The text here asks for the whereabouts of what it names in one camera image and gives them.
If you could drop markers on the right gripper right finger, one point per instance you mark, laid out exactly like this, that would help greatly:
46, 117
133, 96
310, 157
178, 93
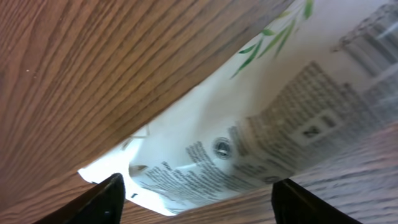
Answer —
293, 204

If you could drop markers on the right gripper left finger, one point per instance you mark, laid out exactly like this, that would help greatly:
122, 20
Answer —
103, 204

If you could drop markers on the white cosmetic tube gold cap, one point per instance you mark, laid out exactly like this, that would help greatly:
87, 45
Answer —
317, 80

